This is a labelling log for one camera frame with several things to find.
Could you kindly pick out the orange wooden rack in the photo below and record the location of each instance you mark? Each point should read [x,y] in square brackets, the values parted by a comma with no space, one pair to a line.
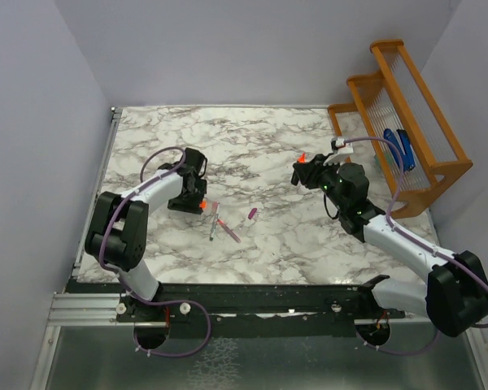
[396,97]

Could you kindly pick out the blue stapler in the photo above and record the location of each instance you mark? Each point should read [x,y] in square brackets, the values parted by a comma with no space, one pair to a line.
[402,147]

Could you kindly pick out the black orange highlighter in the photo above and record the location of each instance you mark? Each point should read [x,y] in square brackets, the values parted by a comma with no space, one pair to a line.
[302,157]

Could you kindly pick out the white multicolour pen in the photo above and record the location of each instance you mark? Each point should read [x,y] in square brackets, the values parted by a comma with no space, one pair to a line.
[214,224]

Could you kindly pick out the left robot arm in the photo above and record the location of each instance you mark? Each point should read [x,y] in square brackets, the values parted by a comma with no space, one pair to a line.
[117,233]

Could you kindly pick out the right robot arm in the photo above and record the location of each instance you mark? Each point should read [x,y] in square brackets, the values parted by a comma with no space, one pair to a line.
[453,293]

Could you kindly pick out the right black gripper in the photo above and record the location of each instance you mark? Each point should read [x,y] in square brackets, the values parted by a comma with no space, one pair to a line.
[310,171]

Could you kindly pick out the pink marker pen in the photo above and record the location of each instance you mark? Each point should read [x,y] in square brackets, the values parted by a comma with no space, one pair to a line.
[229,231]

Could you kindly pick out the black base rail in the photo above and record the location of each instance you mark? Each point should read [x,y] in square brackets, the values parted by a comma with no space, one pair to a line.
[245,310]

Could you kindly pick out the purple pen cap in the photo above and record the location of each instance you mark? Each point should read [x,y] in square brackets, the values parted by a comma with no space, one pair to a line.
[252,213]

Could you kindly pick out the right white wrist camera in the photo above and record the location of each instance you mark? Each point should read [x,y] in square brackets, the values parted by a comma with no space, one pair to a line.
[341,150]

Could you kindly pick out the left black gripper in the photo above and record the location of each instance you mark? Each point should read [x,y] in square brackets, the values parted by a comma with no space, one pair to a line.
[193,205]

